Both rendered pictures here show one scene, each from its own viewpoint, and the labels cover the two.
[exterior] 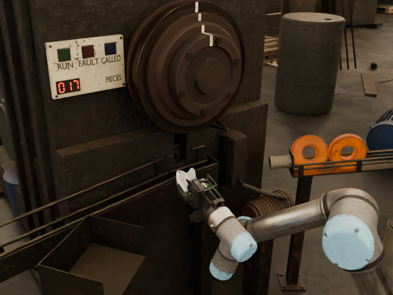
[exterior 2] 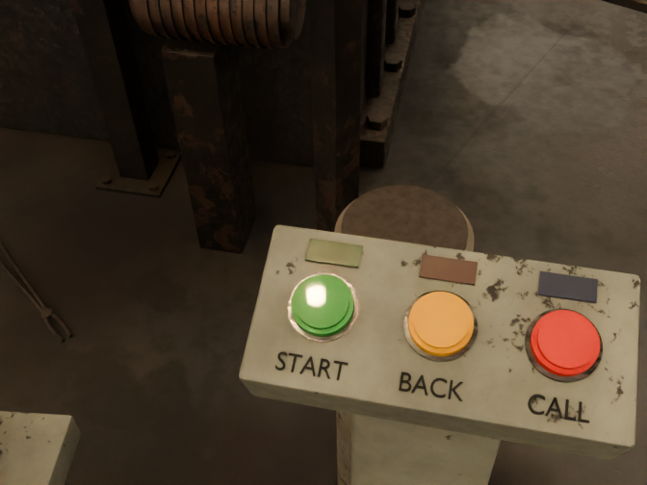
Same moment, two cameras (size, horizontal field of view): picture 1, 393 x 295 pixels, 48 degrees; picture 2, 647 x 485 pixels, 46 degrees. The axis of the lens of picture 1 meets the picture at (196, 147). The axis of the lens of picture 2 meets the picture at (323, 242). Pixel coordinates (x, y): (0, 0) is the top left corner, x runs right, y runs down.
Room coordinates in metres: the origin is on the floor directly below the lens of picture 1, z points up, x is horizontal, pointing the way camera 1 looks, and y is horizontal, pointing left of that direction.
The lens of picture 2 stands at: (1.13, -1.13, 0.98)
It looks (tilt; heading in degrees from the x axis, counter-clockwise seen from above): 47 degrees down; 49
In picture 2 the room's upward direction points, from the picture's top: 2 degrees counter-clockwise
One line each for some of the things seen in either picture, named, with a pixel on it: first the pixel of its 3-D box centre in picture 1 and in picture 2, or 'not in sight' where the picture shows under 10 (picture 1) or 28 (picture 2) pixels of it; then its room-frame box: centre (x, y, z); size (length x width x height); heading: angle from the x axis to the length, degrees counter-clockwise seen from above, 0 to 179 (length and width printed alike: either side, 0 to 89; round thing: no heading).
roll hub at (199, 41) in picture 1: (206, 75); not in sight; (1.49, -0.03, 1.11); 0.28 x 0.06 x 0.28; 126
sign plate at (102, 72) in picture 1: (88, 65); not in sight; (1.45, 0.36, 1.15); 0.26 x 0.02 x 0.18; 126
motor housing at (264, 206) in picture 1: (265, 246); (234, 114); (1.65, -0.32, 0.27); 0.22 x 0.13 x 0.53; 126
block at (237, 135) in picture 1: (232, 159); not in sight; (1.71, -0.16, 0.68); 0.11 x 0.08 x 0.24; 36
